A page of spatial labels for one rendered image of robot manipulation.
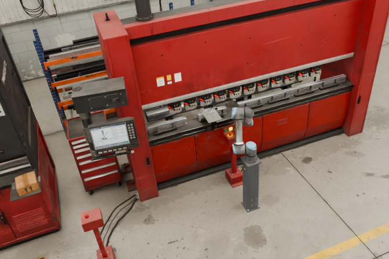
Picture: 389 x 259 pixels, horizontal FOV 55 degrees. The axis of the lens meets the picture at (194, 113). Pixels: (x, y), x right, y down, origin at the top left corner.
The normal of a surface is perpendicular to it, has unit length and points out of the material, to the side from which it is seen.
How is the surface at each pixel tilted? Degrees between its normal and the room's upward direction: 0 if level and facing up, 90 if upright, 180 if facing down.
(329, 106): 90
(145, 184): 90
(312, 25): 90
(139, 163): 90
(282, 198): 0
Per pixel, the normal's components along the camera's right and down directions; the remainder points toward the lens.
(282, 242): -0.07, -0.82
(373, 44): 0.33, 0.51
